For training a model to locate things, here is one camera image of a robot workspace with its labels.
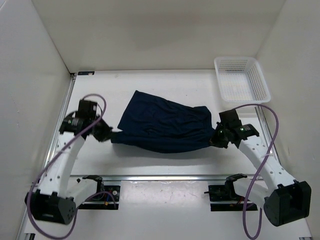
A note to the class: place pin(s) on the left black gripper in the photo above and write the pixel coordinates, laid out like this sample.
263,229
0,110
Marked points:
106,131

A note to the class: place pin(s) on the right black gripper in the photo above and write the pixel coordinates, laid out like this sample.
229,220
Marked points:
214,141

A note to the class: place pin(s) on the navy blue shorts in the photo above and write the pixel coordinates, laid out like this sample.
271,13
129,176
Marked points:
159,125

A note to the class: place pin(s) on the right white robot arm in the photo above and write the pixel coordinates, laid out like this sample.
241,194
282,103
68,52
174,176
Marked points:
283,198

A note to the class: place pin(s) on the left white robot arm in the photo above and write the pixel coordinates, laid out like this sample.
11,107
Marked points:
53,200

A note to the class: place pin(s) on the small dark label sticker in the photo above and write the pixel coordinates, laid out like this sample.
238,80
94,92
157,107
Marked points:
86,73

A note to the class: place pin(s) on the white plastic mesh basket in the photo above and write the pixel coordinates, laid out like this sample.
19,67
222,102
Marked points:
241,81

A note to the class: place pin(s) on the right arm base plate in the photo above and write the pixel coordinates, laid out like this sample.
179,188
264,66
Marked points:
223,197

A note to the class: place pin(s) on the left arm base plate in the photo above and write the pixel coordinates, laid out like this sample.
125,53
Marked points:
107,196

